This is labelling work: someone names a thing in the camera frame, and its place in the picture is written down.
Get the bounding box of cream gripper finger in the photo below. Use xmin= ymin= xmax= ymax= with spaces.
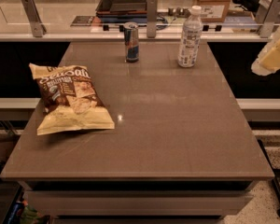
xmin=259 ymin=38 xmax=280 ymax=73

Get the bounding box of clear plastic water bottle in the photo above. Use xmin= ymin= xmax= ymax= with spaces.
xmin=177 ymin=6 xmax=203 ymax=68

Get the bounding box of brown chip bag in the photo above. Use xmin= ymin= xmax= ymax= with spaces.
xmin=29 ymin=63 xmax=115 ymax=135

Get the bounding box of cardboard box with label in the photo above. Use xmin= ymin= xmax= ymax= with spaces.
xmin=193 ymin=0 xmax=231 ymax=22

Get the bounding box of blue silver energy drink can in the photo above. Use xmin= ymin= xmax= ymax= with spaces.
xmin=124 ymin=22 xmax=139 ymax=63

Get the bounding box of dark tray with orange rim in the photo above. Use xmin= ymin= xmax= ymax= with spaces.
xmin=96 ymin=0 xmax=147 ymax=17

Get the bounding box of table drawer front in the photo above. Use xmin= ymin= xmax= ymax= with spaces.
xmin=24 ymin=191 xmax=253 ymax=217

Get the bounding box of right metal glass bracket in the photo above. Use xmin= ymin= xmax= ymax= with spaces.
xmin=256 ymin=0 xmax=280 ymax=38

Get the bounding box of metal glass bracket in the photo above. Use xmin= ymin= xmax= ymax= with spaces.
xmin=147 ymin=0 xmax=158 ymax=38
xmin=21 ymin=0 xmax=47 ymax=37
xmin=256 ymin=0 xmax=280 ymax=38

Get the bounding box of middle metal glass bracket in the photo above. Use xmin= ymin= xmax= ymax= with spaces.
xmin=147 ymin=0 xmax=158 ymax=38

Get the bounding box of left metal glass bracket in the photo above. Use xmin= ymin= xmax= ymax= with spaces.
xmin=21 ymin=0 xmax=47 ymax=37

